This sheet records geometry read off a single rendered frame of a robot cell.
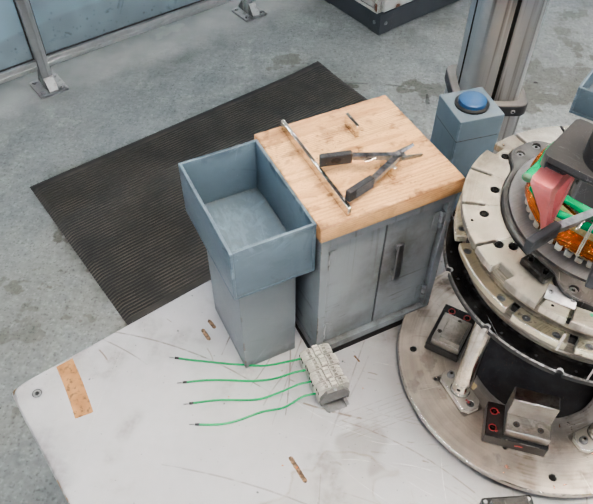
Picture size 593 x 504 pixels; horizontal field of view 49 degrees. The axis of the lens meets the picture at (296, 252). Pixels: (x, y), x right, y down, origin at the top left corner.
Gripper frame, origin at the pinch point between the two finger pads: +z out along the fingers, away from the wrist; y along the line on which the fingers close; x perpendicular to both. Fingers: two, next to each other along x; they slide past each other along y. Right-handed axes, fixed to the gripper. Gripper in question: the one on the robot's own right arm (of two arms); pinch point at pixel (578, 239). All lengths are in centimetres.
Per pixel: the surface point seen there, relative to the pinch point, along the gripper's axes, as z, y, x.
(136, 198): 117, -140, 42
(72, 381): 41, -47, -31
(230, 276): 15.7, -29.4, -15.7
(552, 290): 7.5, 0.0, 0.1
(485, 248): 7.9, -7.9, 0.8
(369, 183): 8.5, -23.1, 1.0
